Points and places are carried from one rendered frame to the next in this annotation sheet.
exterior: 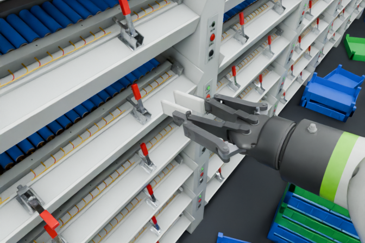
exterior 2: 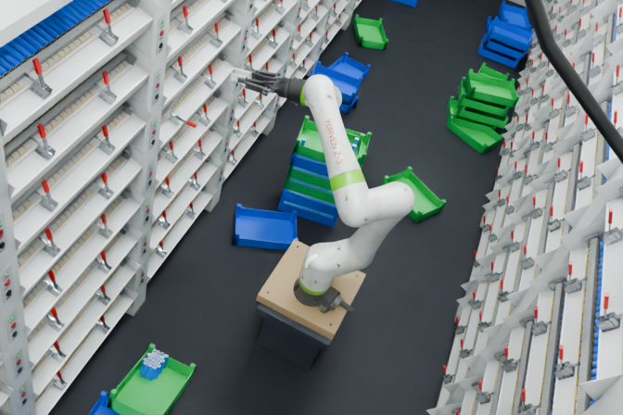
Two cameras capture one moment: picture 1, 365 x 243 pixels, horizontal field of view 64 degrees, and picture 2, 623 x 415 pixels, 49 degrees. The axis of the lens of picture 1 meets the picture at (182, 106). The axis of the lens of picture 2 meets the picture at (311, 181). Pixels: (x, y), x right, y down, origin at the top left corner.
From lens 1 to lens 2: 2.08 m
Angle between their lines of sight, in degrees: 21
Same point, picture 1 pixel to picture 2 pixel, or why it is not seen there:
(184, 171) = (216, 136)
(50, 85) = (194, 64)
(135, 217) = (190, 164)
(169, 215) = (202, 178)
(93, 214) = (182, 145)
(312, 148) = (297, 85)
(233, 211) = (246, 194)
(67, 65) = (196, 56)
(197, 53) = (237, 47)
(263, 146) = (280, 87)
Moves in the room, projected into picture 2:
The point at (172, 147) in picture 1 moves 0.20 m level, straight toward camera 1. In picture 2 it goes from (216, 111) to (229, 143)
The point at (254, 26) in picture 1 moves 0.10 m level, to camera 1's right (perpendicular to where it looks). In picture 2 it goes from (264, 25) to (286, 26)
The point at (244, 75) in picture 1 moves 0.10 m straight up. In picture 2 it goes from (256, 62) to (260, 44)
